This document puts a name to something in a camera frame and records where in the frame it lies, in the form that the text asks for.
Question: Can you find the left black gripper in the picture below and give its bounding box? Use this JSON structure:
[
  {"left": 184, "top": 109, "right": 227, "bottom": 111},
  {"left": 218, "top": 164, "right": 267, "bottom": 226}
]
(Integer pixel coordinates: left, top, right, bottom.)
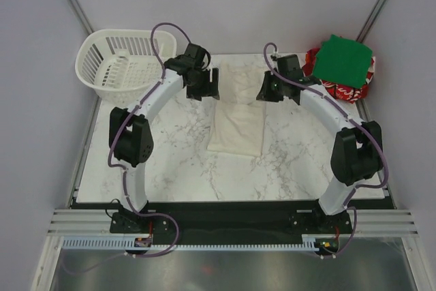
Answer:
[{"left": 187, "top": 68, "right": 220, "bottom": 102}]

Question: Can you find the cream white t shirt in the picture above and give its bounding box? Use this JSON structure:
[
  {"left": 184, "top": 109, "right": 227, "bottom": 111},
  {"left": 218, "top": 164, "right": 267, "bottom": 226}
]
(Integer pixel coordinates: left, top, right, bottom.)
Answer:
[{"left": 207, "top": 63, "right": 266, "bottom": 157}]

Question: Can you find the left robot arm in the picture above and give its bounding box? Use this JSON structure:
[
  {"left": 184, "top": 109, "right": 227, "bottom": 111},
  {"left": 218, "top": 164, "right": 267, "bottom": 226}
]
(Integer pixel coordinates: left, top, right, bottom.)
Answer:
[{"left": 108, "top": 43, "right": 219, "bottom": 232}]

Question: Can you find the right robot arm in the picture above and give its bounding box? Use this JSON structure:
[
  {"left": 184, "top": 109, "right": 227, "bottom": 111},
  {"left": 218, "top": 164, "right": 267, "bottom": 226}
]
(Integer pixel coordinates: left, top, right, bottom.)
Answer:
[{"left": 256, "top": 54, "right": 385, "bottom": 232}]

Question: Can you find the folded red printed t shirt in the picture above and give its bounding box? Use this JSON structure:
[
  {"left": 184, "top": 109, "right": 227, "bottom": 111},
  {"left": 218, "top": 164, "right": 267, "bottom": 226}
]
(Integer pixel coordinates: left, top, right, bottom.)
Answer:
[{"left": 302, "top": 48, "right": 375, "bottom": 104}]

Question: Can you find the folded green t shirt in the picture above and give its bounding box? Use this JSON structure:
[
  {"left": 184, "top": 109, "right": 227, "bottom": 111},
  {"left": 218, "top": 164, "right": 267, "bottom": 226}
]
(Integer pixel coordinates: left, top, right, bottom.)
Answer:
[{"left": 313, "top": 34, "right": 373, "bottom": 89}]

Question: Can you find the white plastic laundry basket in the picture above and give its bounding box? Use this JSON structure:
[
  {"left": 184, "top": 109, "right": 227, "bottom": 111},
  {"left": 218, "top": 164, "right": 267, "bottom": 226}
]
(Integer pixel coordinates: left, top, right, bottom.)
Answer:
[{"left": 75, "top": 29, "right": 177, "bottom": 108}]

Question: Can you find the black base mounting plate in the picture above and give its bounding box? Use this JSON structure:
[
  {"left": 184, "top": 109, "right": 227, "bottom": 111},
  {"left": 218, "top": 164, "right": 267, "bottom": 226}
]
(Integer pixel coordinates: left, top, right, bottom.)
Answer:
[{"left": 109, "top": 200, "right": 352, "bottom": 246}]

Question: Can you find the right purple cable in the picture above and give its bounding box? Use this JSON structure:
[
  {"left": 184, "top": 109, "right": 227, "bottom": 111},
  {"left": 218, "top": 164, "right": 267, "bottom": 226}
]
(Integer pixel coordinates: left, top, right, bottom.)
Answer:
[{"left": 264, "top": 42, "right": 390, "bottom": 260}]

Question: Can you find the purple cable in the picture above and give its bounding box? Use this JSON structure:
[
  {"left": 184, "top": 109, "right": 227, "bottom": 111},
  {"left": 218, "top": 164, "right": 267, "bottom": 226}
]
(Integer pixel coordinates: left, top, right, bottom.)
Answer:
[
  {"left": 264, "top": 42, "right": 390, "bottom": 260},
  {"left": 61, "top": 22, "right": 191, "bottom": 273}
]

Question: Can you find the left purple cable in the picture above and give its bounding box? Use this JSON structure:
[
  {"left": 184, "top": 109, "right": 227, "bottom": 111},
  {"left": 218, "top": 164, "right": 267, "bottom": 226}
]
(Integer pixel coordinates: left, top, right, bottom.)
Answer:
[{"left": 61, "top": 22, "right": 191, "bottom": 273}]

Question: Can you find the left aluminium table rail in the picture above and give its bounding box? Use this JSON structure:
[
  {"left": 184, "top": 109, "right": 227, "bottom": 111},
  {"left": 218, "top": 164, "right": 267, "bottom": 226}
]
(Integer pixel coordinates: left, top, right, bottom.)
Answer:
[{"left": 65, "top": 97, "right": 101, "bottom": 208}]

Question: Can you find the right aluminium frame post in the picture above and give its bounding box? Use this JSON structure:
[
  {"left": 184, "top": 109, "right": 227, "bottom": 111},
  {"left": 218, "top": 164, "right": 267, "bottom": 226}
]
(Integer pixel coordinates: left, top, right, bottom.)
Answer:
[{"left": 356, "top": 0, "right": 388, "bottom": 44}]

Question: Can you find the white slotted cable duct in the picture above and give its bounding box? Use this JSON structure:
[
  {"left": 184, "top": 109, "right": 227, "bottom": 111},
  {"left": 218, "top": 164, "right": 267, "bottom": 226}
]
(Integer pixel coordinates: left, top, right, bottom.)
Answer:
[{"left": 62, "top": 236, "right": 332, "bottom": 251}]

